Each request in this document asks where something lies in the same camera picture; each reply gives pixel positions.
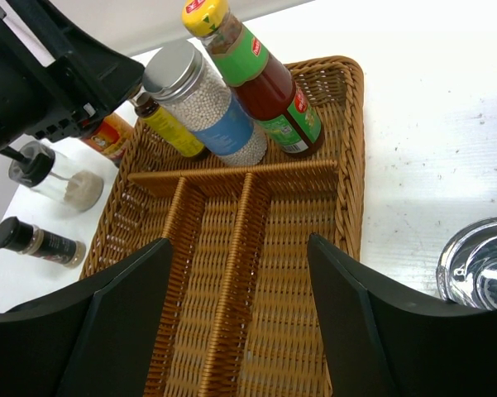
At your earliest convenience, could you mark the black lid shaker jar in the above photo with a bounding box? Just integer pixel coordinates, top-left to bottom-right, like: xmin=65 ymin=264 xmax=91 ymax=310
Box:
xmin=0 ymin=141 xmax=104 ymax=212

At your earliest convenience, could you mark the silver lid blue label jar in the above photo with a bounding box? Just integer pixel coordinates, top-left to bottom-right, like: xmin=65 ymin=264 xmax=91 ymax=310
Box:
xmin=142 ymin=41 xmax=267 ymax=167

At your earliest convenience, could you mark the brown wicker divided basket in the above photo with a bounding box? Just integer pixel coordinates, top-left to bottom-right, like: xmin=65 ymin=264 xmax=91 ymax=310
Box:
xmin=82 ymin=56 xmax=365 ymax=396

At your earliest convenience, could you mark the yellow cap green label bottle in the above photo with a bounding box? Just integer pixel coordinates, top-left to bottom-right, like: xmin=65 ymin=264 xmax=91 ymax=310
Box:
xmin=181 ymin=0 xmax=324 ymax=158

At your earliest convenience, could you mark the red lid chili sauce jar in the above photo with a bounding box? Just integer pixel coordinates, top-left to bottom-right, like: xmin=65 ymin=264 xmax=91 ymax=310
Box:
xmin=79 ymin=113 xmax=134 ymax=167

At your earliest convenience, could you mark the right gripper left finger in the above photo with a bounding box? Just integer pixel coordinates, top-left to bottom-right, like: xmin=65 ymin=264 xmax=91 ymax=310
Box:
xmin=0 ymin=238 xmax=173 ymax=396

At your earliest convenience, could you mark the steel top glass grinder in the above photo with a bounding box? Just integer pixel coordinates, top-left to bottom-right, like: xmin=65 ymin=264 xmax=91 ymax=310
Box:
xmin=436 ymin=217 xmax=497 ymax=310

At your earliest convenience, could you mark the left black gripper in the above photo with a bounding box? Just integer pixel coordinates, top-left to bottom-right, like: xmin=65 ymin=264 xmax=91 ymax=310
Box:
xmin=0 ymin=1 xmax=144 ymax=151

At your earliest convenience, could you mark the black cap spice bottle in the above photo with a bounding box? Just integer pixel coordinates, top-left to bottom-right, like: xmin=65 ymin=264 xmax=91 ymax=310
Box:
xmin=0 ymin=217 xmax=86 ymax=267

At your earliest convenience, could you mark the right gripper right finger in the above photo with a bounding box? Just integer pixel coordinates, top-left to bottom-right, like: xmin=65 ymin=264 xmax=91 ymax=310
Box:
xmin=307 ymin=234 xmax=497 ymax=396

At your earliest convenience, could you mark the cork top yellow label bottle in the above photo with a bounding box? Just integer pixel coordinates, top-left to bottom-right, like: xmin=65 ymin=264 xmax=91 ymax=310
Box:
xmin=129 ymin=92 xmax=209 ymax=160

